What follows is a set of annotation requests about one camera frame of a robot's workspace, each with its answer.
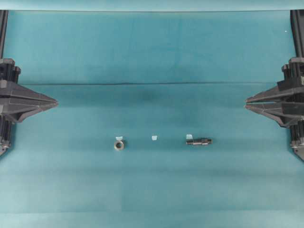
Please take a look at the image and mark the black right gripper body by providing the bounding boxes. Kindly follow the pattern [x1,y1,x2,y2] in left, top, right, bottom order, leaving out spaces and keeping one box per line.
[282,57,304,154]

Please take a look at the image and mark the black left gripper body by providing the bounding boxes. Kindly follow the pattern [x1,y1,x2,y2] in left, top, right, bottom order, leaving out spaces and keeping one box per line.
[0,58,21,156]

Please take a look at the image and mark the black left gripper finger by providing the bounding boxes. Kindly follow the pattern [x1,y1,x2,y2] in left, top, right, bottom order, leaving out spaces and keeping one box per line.
[0,80,58,104]
[0,97,58,123]

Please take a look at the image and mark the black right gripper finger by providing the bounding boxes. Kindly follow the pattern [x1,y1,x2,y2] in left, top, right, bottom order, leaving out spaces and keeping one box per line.
[245,102,304,128]
[246,76,304,103]

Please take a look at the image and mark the dark metal stepped shaft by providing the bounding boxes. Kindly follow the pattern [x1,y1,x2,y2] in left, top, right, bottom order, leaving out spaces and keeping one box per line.
[186,138,213,146]

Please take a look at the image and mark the silver metal washer ring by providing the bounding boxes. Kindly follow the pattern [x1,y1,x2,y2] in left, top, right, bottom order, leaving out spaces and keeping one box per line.
[112,140,129,151]

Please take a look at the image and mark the teal table cloth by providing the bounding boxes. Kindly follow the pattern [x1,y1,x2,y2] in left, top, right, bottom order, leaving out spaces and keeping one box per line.
[0,11,304,228]

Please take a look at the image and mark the black right frame rail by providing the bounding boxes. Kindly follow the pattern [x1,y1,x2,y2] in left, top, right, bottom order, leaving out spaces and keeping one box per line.
[290,9,304,57]

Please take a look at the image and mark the black frame rail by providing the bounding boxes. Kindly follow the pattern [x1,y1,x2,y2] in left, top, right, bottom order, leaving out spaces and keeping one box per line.
[0,10,9,58]
[290,9,304,57]

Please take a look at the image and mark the black left frame rail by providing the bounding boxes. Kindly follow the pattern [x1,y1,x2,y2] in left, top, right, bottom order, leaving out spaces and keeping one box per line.
[0,10,9,58]

